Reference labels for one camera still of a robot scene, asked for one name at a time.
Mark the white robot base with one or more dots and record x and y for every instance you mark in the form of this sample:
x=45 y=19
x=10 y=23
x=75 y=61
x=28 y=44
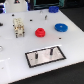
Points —
x=15 y=6

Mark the blue gear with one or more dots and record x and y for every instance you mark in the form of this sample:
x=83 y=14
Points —
x=60 y=27

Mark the red gear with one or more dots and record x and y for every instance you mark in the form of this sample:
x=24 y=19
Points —
x=40 y=32

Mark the metal peg base plate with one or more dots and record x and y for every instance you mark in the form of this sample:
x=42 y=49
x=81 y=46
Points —
x=44 y=57

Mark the beige connector block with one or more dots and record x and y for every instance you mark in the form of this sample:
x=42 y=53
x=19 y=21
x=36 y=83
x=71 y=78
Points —
x=18 y=27

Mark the blue block at table edge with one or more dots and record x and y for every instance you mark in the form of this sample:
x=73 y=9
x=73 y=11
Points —
x=53 y=9

